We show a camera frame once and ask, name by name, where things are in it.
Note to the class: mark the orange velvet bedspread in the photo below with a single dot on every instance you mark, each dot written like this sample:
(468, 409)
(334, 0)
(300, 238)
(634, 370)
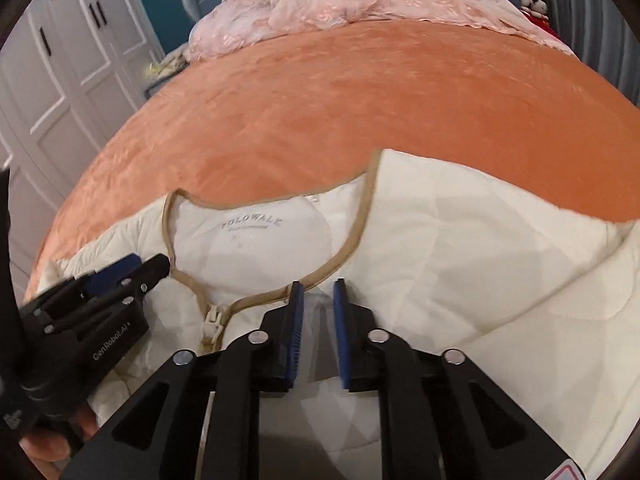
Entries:
(303, 112)

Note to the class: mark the white panelled wardrobe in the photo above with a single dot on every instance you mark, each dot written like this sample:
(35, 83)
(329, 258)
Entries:
(72, 73)

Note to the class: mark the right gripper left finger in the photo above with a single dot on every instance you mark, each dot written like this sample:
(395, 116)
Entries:
(284, 327)

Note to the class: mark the pink floral quilt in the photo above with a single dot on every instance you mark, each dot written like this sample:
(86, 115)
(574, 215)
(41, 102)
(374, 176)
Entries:
(235, 24)

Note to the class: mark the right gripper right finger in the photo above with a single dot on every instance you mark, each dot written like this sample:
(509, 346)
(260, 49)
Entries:
(353, 324)

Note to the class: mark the red plush toy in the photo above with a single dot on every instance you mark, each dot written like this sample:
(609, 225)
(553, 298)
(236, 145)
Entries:
(537, 12)

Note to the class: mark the cream quilted jacket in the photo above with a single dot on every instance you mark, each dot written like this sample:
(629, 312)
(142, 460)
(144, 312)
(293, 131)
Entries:
(544, 300)

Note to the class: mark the grey curtain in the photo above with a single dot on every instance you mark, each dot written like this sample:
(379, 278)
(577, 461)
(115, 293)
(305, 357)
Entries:
(599, 35)

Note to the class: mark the cloth pile on nightstand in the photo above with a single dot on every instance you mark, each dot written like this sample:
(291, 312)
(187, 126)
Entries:
(170, 65)

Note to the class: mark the person's left hand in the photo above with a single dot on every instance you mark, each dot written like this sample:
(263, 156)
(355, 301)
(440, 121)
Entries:
(45, 447)

